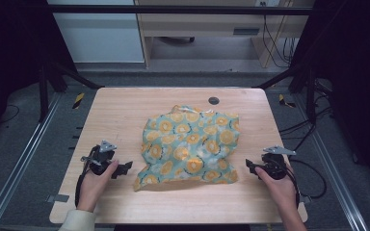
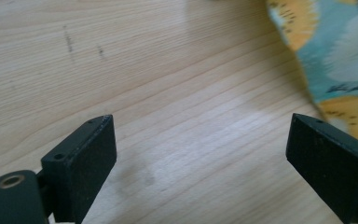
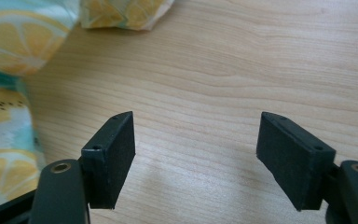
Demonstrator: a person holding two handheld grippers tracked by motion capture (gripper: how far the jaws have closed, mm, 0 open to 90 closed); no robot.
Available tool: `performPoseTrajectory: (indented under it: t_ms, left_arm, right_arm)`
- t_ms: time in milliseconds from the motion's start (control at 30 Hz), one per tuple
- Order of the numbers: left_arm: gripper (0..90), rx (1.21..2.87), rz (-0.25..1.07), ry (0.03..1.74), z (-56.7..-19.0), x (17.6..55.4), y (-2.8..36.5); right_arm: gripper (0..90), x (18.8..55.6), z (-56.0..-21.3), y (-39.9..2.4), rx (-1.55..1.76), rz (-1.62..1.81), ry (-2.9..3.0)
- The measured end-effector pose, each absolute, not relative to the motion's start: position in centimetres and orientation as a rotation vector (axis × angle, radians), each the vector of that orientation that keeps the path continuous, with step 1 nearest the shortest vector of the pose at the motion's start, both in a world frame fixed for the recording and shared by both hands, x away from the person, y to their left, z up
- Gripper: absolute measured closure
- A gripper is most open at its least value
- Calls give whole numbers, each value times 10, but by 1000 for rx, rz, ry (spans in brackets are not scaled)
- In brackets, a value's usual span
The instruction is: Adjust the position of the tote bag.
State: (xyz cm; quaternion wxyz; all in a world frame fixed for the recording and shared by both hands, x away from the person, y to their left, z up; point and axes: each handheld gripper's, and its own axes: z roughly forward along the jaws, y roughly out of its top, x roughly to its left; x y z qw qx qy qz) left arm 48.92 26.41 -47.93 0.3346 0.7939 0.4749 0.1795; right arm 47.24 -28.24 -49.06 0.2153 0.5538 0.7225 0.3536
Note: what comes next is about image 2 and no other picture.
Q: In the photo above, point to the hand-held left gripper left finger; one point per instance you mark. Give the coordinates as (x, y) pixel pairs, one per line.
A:
(84, 168)

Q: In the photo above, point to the blue and yellow patterned cloth bag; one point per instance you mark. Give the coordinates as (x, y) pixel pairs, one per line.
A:
(338, 53)

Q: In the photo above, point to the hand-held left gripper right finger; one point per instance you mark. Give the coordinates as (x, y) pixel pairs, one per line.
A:
(329, 165)

